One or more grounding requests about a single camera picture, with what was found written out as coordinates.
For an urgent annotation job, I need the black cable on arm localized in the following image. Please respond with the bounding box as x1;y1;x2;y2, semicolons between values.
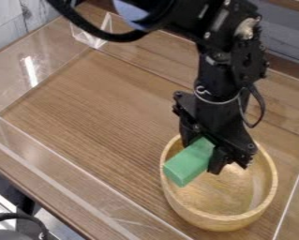
45;0;174;44

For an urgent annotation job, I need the black cable at lower left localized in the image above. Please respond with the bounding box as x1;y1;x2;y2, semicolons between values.
0;212;50;240

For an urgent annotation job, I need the clear acrylic tray wall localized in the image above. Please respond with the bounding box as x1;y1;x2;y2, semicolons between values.
0;19;299;240

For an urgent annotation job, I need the clear acrylic corner bracket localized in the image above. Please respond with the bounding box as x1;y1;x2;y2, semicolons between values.
70;13;113;50

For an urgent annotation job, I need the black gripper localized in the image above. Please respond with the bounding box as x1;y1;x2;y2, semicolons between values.
173;79;257;174

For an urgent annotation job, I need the brown wooden bowl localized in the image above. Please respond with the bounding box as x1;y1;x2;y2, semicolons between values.
160;143;278;232

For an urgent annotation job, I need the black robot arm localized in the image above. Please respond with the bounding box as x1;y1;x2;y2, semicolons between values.
47;0;270;174

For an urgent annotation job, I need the green rectangular block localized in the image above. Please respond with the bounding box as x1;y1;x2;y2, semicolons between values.
162;135;214;188

